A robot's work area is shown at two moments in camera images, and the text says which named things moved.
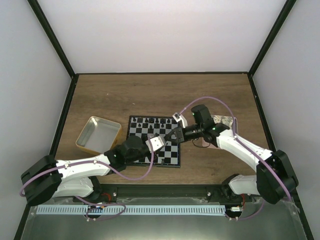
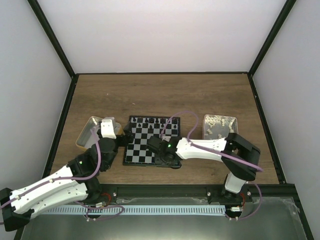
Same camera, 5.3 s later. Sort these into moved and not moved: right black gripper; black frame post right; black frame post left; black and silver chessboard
Moved: right black gripper
Not moved: black and silver chessboard; black frame post left; black frame post right
